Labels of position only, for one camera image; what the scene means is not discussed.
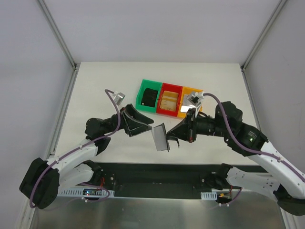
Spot black leather card holder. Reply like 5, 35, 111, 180
152, 123, 170, 152

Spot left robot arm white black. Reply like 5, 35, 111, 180
19, 104, 154, 209

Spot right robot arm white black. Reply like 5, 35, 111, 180
167, 102, 305, 216

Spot white cards in yellow bin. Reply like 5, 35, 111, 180
180, 94, 190, 113

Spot black cards in green bin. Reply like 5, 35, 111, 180
141, 88, 158, 107

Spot gold cards in red bin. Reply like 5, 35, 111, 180
159, 91, 179, 112

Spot yellow plastic bin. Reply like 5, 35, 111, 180
177, 86, 203, 118

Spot green plastic bin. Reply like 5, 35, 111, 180
135, 79, 163, 113

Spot red plastic bin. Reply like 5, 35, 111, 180
156, 83, 183, 117

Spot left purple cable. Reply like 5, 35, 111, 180
28, 89, 121, 210

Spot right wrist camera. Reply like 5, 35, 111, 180
187, 91, 204, 115

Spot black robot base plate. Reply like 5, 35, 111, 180
83, 162, 263, 198

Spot right white cable duct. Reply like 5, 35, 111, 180
201, 191, 218, 201

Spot white cable duct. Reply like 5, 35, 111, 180
201, 191, 218, 201
57, 187, 108, 198

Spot left aluminium frame post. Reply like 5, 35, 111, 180
36, 0, 78, 69

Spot aluminium frame post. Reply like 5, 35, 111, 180
241, 0, 288, 72
36, 0, 78, 69

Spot right aluminium table rail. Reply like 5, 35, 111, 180
241, 70, 265, 134

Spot aluminium table rail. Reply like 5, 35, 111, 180
42, 64, 80, 159
241, 70, 265, 134

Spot left aluminium table rail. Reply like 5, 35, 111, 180
42, 64, 80, 159

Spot left white cable duct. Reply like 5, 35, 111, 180
57, 187, 108, 198

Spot right aluminium frame post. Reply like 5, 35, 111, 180
241, 0, 288, 72

